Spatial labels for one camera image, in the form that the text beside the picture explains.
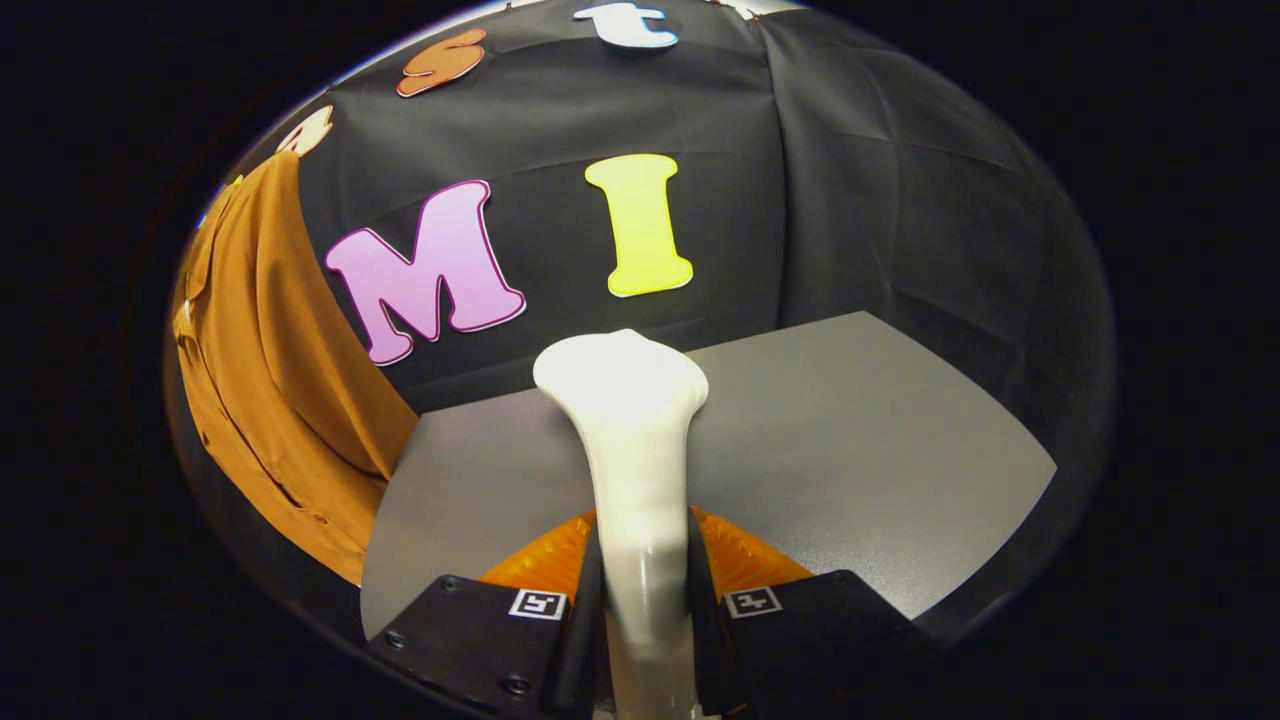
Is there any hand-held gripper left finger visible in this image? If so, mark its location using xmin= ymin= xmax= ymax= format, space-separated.
xmin=363 ymin=510 xmax=608 ymax=720

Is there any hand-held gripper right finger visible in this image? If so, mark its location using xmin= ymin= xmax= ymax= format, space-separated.
xmin=686 ymin=506 xmax=941 ymax=720

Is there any white garment steamer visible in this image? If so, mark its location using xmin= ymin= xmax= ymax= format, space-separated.
xmin=533 ymin=329 xmax=710 ymax=720

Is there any brown button-up shirt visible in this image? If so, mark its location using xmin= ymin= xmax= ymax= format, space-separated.
xmin=172 ymin=150 xmax=421 ymax=587

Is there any black backdrop cloth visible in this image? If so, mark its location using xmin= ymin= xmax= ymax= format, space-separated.
xmin=165 ymin=0 xmax=1116 ymax=641

